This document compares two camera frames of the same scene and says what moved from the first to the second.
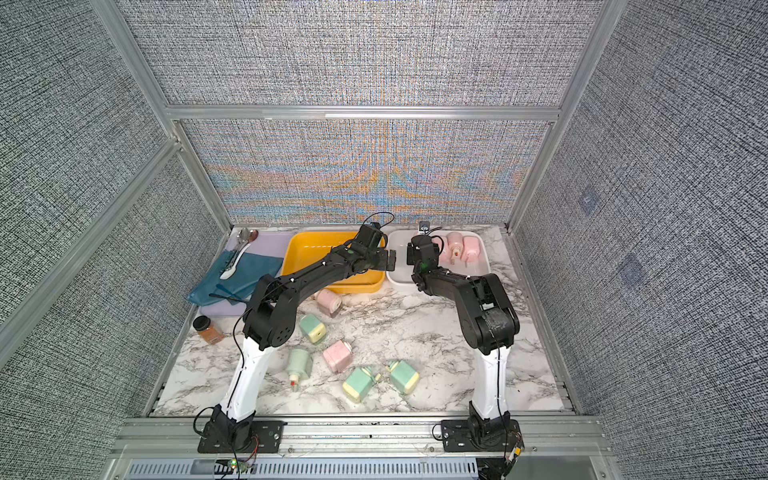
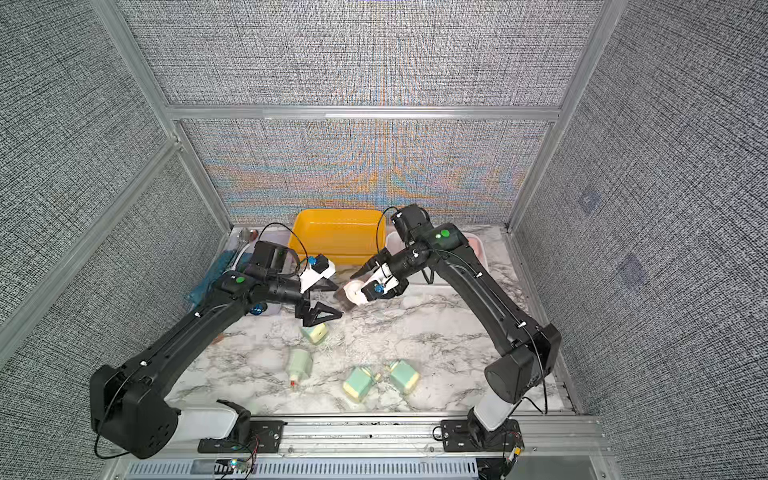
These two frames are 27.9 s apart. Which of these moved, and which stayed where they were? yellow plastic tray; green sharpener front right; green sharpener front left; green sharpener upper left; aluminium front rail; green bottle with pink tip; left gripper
Moved: left gripper; yellow plastic tray
Stayed: green sharpener front left; green sharpener front right; green bottle with pink tip; green sharpener upper left; aluminium front rail
